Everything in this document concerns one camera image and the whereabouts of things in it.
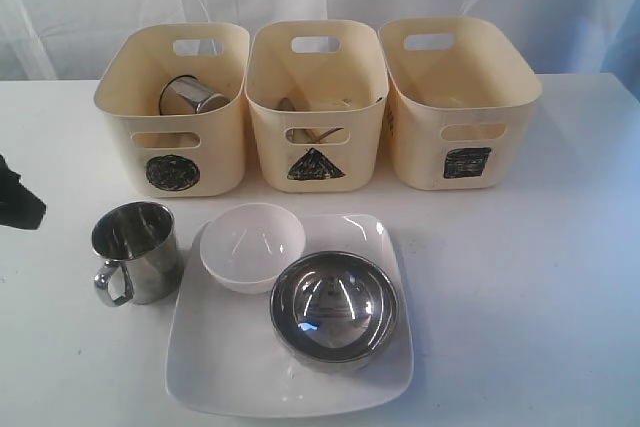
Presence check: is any cream bin with circle mark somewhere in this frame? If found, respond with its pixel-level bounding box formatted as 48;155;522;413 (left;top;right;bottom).
94;22;250;198

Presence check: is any stainless steel bowl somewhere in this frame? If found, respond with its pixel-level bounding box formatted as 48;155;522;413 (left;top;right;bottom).
269;250;401;374

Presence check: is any steel mug with solid handle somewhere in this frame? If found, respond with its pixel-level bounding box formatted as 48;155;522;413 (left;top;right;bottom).
91;201;183;307

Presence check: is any white plastic bowl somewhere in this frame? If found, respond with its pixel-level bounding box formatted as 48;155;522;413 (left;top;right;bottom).
199;203;306;294

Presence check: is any cream bin with square mark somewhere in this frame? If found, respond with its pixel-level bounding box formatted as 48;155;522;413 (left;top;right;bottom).
378;16;542;190

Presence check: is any steel cup with wire handle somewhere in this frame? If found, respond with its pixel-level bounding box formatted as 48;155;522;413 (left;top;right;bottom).
158;75;230;116

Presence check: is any cream bin with triangle mark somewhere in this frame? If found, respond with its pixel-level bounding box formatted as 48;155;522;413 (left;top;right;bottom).
244;20;389;193

